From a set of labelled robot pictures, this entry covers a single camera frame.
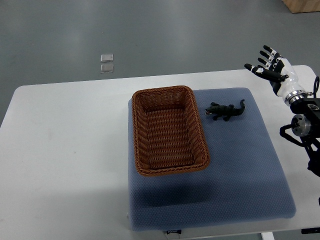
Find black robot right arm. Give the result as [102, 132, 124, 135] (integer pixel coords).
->
[279, 93, 320, 176]

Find wooden box corner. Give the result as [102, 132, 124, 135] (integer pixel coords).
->
[282, 0, 320, 14]

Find brown wicker basket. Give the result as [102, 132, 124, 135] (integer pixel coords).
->
[131, 85, 210, 177]

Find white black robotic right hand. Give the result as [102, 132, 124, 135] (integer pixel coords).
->
[244, 45, 307, 106]

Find black table control panel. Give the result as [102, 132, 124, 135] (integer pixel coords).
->
[301, 227, 320, 235]

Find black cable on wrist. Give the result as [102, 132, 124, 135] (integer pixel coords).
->
[309, 76, 320, 97]

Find upper metal floor plate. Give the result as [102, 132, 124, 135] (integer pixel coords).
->
[100, 53, 114, 63]

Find blue grey foam cushion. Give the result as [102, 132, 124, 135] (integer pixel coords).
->
[128, 87, 296, 231]

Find dark toy crocodile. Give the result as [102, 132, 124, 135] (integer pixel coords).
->
[205, 99, 246, 122]

